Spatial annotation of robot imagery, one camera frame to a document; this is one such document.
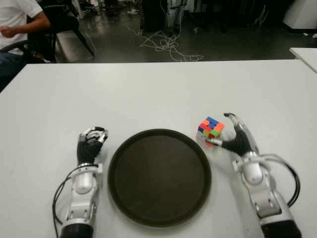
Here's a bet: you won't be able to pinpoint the silver background robot legs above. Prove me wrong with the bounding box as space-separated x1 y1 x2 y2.
166 0 184 28

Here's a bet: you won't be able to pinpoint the multicoloured Rubik's cube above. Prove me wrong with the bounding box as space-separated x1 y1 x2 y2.
197 116 225 147

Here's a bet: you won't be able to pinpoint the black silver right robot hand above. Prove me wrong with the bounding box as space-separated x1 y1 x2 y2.
205 113 261 158

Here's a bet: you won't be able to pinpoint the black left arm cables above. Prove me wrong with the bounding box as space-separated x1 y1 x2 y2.
52 171 77 235

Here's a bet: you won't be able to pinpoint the dark brown round plate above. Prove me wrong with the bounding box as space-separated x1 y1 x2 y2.
107 128 212 228

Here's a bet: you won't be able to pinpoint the white side table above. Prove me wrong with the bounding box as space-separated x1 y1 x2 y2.
289 47 317 75

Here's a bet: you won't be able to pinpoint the black cabinet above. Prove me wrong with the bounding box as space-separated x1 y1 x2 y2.
142 0 168 32

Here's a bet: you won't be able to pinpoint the black chair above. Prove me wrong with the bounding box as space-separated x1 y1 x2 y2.
27 0 96 62

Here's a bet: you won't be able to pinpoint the tangled white floor cable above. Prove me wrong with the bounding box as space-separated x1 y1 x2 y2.
126 22 205 62

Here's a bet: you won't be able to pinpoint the white cabinet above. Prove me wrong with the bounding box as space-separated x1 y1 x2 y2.
282 0 317 32

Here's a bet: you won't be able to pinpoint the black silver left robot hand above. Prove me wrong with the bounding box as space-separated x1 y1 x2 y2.
77 126 109 166

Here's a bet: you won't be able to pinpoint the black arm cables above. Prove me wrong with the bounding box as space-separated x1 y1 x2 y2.
52 171 77 235
260 153 301 206

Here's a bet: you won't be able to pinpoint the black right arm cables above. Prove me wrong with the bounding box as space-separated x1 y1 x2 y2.
260 153 301 206

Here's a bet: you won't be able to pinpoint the seated person in white shirt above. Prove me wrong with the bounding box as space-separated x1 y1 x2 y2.
0 0 52 85

